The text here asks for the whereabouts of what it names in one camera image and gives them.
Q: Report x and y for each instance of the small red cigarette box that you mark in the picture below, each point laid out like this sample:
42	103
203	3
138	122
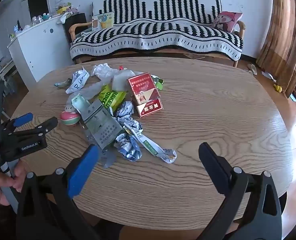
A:
149	108

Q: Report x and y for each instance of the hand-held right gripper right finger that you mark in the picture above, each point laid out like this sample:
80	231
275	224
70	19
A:
213	162

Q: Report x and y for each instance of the white wrapper with blue letters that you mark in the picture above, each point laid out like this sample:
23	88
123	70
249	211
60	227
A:
78	82

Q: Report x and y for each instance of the group of small bottles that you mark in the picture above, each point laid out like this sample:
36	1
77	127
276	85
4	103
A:
40	19

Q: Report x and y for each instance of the small green blue candy wrapper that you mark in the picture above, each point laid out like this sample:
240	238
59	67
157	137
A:
63	83

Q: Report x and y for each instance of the white cabinet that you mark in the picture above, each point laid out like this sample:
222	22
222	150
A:
37	45

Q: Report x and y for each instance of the clear plastic wrapper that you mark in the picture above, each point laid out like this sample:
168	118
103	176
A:
121	81

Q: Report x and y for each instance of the white crumpled cloth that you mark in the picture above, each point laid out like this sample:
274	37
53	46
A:
65	17

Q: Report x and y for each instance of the yellow green snack packet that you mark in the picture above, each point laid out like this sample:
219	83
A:
111	98

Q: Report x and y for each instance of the brown wood-grain cabinet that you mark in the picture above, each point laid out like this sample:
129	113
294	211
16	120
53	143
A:
283	37

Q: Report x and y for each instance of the large red cigarette box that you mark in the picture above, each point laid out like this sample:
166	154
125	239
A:
141	86

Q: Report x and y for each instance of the yellow box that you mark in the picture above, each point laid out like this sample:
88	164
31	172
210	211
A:
62	10

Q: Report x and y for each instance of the white green strip wrapper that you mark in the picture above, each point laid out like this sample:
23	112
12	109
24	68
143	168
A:
150	147

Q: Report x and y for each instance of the white low shelf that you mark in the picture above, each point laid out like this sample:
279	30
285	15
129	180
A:
5	67

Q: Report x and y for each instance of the small yellow toy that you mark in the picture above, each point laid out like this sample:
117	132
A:
277	88

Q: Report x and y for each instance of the beige slipper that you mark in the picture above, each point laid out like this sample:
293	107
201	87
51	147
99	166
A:
252	69

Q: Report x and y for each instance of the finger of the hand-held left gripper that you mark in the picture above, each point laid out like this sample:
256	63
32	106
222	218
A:
24	119
46	126

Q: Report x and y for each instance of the wooden sofa frame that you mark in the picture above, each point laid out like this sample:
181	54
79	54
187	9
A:
80	24

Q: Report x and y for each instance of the white cloth scrap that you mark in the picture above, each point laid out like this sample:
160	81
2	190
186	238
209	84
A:
268	75

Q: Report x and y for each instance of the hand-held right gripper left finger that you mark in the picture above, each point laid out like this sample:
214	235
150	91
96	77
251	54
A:
84	172

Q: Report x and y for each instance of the white plastic bag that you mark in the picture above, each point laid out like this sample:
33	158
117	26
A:
101	70

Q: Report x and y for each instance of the colourful picture book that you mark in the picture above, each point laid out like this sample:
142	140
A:
103	21

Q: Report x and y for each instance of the flattened grey cigarette pack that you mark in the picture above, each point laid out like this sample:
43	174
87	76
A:
100	125

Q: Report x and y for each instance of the crumpled silver foil wrapper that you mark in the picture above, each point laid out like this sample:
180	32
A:
125	110
128	147
134	127

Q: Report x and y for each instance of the black white striped sofa blanket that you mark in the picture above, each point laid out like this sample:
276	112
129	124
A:
163	30

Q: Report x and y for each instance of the pink green round toy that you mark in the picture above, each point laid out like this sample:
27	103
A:
70	119

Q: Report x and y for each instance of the pink printed cushion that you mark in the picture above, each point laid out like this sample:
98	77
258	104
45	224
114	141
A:
226	21

